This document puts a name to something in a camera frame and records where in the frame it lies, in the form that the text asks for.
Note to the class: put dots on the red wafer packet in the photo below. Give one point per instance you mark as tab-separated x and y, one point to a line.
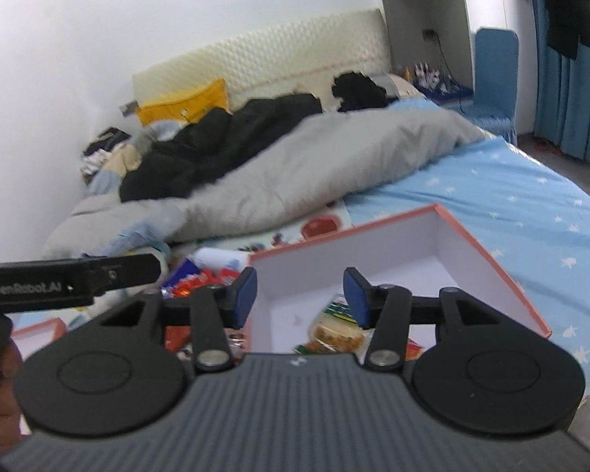
206	280

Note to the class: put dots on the yellow pillow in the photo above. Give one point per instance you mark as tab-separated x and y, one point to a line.
182	105

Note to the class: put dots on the blue covered chair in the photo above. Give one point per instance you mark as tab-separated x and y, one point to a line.
494	83

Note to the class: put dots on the black garment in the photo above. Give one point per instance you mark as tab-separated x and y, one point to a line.
359	91

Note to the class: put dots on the blue snack packet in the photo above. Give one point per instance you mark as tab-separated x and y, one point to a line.
179	275

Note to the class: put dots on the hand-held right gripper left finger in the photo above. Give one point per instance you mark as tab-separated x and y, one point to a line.
246	295

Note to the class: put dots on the blue curtain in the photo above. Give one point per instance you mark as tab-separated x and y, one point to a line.
565	83

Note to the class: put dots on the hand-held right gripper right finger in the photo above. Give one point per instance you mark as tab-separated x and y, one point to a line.
356	300

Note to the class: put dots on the blue star bedsheet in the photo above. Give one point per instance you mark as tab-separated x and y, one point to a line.
511	206

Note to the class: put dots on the grey duvet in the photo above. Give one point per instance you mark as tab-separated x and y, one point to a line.
295	177

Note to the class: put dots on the clear sandwich cracker packet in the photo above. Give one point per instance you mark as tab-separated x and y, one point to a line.
334	332

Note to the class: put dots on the pile of folded clothes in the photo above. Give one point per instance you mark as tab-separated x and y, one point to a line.
103	150

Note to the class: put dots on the orange cardboard box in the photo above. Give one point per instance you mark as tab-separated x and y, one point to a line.
403	246

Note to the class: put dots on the black jacket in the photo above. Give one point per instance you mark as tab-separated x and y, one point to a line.
211	147

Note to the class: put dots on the red snack packet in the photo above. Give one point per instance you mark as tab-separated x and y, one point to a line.
414	349

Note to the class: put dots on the green yellow snack packet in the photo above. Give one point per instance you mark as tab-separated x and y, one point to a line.
338	309

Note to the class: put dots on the light blue blanket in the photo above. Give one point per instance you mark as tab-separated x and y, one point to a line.
128	238

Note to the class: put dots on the grey pillow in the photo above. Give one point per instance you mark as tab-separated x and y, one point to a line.
398	86

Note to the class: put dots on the white wall cabinet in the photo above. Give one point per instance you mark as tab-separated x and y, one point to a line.
425	10

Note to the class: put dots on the small bottles group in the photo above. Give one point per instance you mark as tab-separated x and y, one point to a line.
425	74

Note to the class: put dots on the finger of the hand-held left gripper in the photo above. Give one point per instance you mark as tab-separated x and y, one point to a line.
128	270

